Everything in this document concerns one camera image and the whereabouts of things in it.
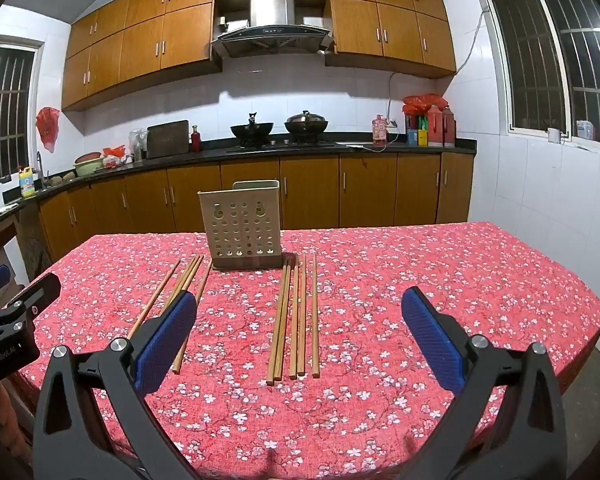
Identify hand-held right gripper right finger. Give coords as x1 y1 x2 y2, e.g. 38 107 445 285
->
401 287 568 480

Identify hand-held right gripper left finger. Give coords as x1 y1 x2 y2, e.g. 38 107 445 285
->
32 290 206 480

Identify wooden chopstick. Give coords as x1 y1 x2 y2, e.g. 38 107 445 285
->
311 253 321 379
266 262 288 386
172 259 214 375
172 254 206 302
274 259 295 381
297 254 308 378
159 256 199 313
127 259 182 340
289 255 301 380

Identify beige perforated chopstick holder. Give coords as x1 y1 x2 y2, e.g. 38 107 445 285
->
198 180 285 272

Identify person's left forearm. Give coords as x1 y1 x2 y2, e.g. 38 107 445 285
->
0 385 37 480

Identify red floral tablecloth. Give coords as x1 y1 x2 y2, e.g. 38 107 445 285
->
20 221 600 480

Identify metal faucet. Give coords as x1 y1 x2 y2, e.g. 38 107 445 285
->
35 151 51 191

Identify green basin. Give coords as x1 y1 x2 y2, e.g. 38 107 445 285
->
74 151 105 177

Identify hanging red plastic bag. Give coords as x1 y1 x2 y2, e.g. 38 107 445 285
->
36 107 61 153

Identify small barred window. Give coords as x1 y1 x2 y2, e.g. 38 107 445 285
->
0 40 44 191

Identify clear plastic bag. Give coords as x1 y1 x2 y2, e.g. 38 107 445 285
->
128 129 149 162

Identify wooden base cabinets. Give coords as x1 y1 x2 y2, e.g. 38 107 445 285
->
37 152 476 261

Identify black kitchen countertop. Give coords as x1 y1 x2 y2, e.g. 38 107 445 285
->
0 137 478 233

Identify dark cutting board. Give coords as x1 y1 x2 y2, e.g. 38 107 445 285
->
146 120 191 159

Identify green and yellow condiment boxes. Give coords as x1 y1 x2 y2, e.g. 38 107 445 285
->
406 115 429 147

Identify gas stove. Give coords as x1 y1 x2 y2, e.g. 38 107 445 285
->
225 140 339 154

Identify red bag over thermoses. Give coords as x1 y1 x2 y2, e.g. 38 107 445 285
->
402 94 450 116

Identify black wok with lid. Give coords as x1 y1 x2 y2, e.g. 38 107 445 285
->
284 110 329 145

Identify large barred window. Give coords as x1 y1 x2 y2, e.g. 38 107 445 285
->
477 0 600 149

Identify steel range hood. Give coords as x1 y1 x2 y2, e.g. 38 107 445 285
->
210 0 334 59

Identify black wok with handle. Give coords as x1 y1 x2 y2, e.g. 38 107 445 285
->
230 112 276 147

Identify white wall cable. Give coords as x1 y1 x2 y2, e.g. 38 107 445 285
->
387 10 487 127

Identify wooden wall cabinets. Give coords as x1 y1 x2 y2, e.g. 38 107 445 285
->
61 0 457 111

